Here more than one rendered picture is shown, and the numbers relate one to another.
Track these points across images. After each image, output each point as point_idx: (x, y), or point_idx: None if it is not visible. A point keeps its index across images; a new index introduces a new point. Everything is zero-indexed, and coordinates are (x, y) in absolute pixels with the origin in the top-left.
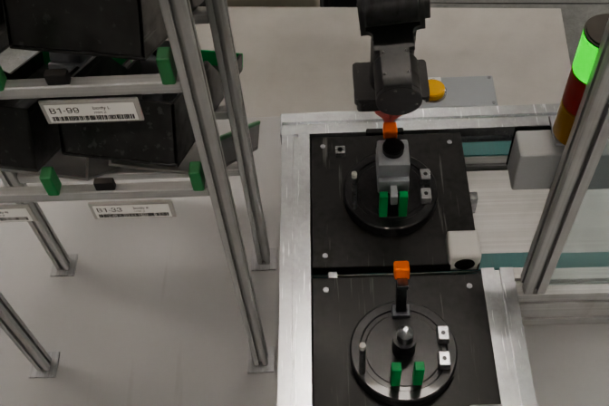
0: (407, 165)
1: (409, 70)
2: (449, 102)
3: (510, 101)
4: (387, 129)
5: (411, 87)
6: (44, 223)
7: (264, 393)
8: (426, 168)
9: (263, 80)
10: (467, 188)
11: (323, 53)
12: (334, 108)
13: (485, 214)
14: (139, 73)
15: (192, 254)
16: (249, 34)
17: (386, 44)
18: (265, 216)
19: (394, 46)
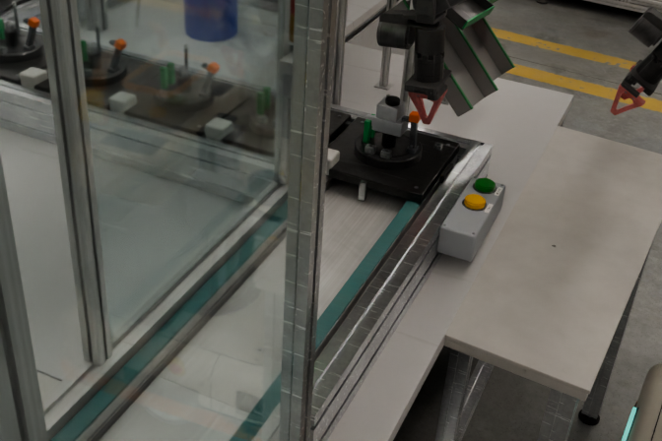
0: (377, 103)
1: (387, 12)
2: (457, 207)
3: (473, 299)
4: (414, 111)
5: (379, 19)
6: None
7: None
8: (394, 160)
9: (565, 195)
10: (370, 179)
11: (585, 229)
12: (516, 215)
13: (356, 208)
14: None
15: None
16: (625, 204)
17: (412, 11)
18: None
19: (408, 12)
